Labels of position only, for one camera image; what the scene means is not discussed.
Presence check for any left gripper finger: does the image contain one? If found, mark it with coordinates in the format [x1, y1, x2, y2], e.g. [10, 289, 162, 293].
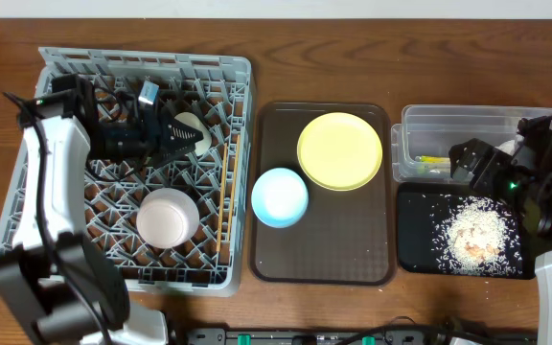
[158, 112, 202, 142]
[153, 139, 196, 168]

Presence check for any white upturned cup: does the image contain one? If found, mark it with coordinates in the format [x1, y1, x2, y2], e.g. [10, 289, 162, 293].
[174, 112, 212, 157]

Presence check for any wooden chopstick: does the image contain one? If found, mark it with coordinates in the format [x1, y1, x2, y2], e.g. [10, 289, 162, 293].
[217, 143, 229, 253]
[227, 134, 242, 234]

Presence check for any green snack wrapper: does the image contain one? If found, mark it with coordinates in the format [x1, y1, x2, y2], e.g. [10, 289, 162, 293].
[414, 155, 450, 165]

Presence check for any white bowl with food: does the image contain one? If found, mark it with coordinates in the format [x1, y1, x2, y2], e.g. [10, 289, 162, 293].
[136, 188, 200, 249]

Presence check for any light blue saucer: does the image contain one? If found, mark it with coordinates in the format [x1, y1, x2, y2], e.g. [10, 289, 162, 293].
[251, 168, 310, 228]

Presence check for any yellow-green plate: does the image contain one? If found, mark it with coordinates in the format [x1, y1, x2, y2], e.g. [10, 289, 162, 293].
[296, 112, 383, 192]

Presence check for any white tissue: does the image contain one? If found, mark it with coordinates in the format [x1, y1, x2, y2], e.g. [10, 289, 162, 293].
[497, 139, 520, 156]

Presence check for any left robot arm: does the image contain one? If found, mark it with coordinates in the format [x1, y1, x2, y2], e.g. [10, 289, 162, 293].
[0, 74, 202, 344]

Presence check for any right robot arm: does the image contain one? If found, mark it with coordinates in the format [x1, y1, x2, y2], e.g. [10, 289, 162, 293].
[448, 122, 552, 344]

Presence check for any spilled rice food waste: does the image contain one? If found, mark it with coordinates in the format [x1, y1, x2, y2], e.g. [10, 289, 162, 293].
[409, 191, 526, 278]

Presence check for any black plastic waste tray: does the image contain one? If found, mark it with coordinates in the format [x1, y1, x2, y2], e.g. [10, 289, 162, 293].
[395, 181, 540, 280]

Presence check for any clear plastic bin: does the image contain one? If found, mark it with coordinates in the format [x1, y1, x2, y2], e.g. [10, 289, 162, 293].
[391, 104, 552, 184]

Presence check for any grey plastic dish rack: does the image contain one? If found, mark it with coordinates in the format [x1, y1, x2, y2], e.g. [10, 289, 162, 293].
[0, 46, 257, 298]

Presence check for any brown plastic serving tray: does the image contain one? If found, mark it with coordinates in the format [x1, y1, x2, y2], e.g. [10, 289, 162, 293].
[249, 102, 396, 287]

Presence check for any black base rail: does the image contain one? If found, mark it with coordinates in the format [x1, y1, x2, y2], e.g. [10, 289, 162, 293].
[178, 325, 538, 345]

